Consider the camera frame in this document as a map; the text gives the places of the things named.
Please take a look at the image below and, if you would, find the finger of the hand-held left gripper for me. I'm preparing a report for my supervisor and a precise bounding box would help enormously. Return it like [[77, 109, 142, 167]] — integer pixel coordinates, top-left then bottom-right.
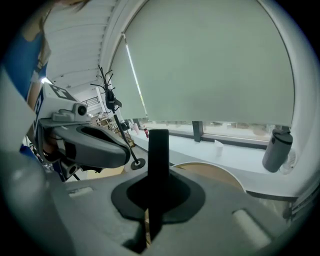
[[56, 128, 131, 169], [76, 124, 130, 151]]

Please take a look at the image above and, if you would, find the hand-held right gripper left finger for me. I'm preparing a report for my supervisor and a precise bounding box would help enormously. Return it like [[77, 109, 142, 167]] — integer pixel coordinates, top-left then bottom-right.
[[4, 152, 149, 256]]

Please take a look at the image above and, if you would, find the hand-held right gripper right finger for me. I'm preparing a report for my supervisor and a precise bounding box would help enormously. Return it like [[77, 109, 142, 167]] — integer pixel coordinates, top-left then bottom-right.
[[149, 167, 287, 256]]

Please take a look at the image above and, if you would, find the white paper cup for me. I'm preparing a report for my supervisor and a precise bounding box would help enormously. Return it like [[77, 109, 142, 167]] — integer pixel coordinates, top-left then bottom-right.
[[214, 139, 224, 158]]

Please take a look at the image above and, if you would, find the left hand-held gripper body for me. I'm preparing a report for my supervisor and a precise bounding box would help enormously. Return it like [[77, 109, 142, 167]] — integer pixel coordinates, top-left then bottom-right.
[[32, 83, 90, 182]]

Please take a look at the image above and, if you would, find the grey insulated tumbler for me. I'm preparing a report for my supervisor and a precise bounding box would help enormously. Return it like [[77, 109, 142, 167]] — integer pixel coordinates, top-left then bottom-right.
[[261, 126, 294, 174]]

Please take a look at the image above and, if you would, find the black round lamp stand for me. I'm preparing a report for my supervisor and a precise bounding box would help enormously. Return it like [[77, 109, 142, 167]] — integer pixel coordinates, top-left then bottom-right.
[[90, 65, 146, 171]]

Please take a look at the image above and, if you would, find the person's left forearm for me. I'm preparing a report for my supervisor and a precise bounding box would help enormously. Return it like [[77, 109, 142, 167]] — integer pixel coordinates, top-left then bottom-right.
[[24, 81, 45, 113]]

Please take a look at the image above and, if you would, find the small white fan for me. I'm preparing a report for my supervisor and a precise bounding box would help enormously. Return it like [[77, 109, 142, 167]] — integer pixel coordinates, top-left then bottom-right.
[[279, 147, 299, 175]]

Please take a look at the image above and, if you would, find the person's blue top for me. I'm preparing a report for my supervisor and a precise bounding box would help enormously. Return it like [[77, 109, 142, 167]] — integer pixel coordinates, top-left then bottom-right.
[[3, 32, 48, 101]]

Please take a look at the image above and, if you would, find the large grey roller blind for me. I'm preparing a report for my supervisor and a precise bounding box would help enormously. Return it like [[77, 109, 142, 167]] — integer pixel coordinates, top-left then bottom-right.
[[124, 0, 295, 127]]

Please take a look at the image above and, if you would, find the narrow grey roller blind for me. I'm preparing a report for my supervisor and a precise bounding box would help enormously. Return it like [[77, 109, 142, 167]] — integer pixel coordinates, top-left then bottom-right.
[[109, 37, 148, 121]]

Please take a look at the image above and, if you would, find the round wooden table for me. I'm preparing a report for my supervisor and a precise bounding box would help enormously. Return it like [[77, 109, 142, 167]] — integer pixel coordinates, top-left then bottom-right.
[[172, 161, 247, 195]]

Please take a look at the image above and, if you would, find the light wooden oblong table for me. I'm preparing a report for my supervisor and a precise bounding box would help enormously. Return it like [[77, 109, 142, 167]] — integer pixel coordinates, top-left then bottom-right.
[[86, 167, 126, 180]]

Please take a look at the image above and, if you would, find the wooden shelf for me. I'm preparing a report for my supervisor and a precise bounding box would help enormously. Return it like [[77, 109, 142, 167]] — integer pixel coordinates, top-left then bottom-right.
[[96, 117, 135, 148]]

